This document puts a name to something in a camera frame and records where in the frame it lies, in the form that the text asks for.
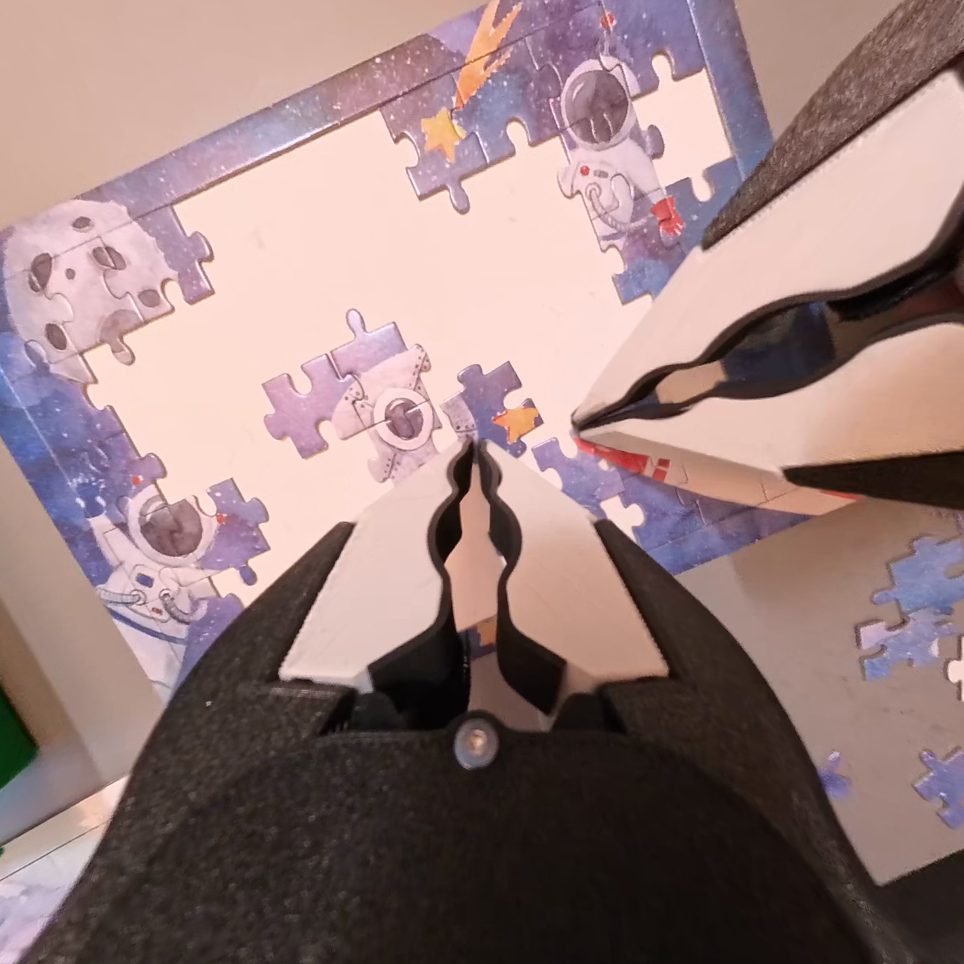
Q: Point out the joined satellite puzzle pieces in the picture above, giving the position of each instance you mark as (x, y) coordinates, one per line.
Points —
(399, 414)

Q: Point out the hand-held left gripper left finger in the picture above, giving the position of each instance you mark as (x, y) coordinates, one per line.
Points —
(369, 602)

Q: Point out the purple helmet-part puzzle piece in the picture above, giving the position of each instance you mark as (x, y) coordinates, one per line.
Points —
(241, 527)

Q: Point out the pile of loose puzzle pieces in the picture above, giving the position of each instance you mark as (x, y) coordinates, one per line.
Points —
(919, 572)

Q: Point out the star print puzzle piece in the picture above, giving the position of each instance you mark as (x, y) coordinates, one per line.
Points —
(489, 399)

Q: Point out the grey desk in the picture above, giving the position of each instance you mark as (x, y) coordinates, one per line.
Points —
(791, 640)

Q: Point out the purple star-marked puzzle piece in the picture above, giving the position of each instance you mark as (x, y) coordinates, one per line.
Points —
(834, 779)

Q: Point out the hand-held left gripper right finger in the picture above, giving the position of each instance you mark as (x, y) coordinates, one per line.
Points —
(580, 602)

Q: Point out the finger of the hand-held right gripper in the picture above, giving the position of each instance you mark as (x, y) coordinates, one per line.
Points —
(828, 422)
(813, 226)

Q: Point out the space puzzle board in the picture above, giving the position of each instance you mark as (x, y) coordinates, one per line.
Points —
(376, 248)

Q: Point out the blue puzzle piece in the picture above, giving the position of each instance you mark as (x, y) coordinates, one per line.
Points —
(911, 640)
(941, 787)

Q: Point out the green plastic bin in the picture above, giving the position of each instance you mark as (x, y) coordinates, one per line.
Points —
(15, 738)

